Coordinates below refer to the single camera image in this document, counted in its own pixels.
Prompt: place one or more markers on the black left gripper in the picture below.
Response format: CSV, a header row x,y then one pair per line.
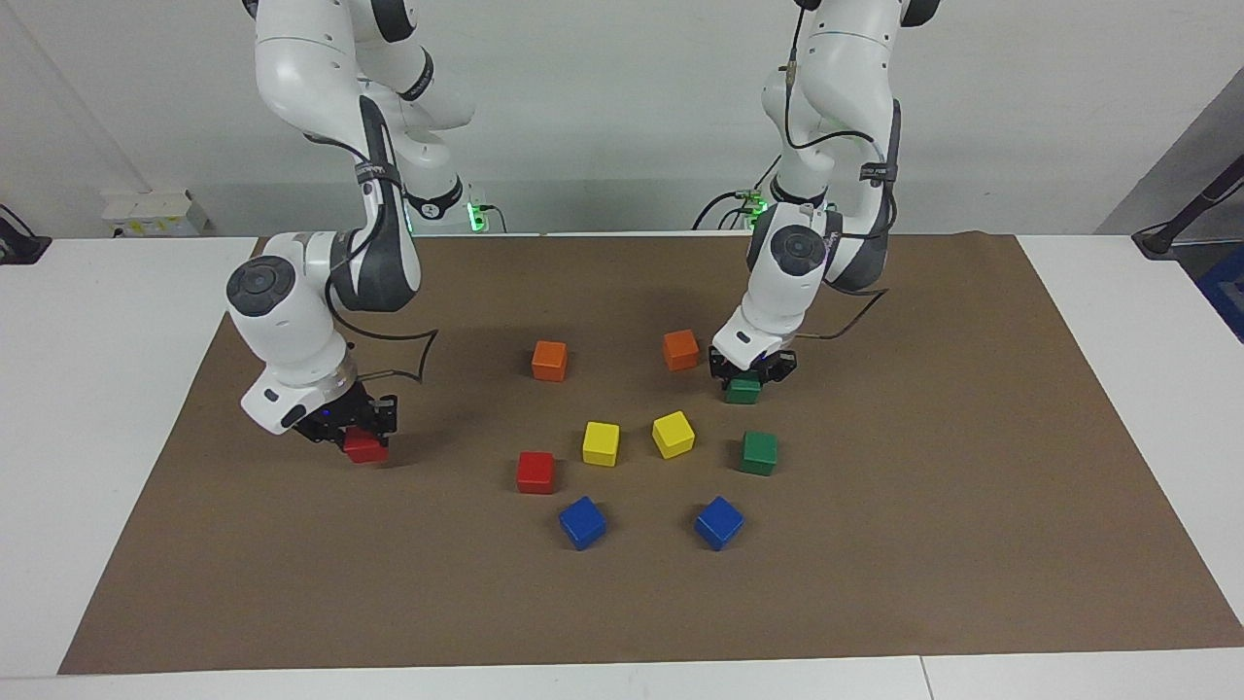
x,y
748,369

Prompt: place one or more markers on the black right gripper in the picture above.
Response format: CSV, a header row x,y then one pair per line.
x,y
345,413

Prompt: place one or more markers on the green wooden cube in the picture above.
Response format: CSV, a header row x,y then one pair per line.
x,y
758,453
743,392

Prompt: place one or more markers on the red wooden cube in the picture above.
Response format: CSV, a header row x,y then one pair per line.
x,y
365,449
535,472

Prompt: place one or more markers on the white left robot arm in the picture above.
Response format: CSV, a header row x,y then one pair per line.
x,y
787,292

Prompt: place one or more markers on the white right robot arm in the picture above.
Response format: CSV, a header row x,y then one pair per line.
x,y
292,321

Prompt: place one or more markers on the orange wooden cube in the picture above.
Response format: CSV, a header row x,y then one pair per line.
x,y
680,350
549,361

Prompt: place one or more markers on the yellow wooden cube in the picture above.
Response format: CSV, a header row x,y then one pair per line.
x,y
601,443
673,435

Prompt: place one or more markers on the blue wooden cube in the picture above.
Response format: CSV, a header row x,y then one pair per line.
x,y
719,523
582,523

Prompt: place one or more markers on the brown paper mat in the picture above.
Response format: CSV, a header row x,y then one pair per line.
x,y
622,603

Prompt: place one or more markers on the white plastic box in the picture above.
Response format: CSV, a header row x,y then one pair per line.
x,y
155,214

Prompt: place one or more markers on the black stand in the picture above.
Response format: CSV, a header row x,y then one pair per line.
x,y
1161,236

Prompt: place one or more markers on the grey partition panel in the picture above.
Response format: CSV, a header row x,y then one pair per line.
x,y
1176,165

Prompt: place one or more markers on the blue crate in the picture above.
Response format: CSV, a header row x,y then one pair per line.
x,y
1226,292

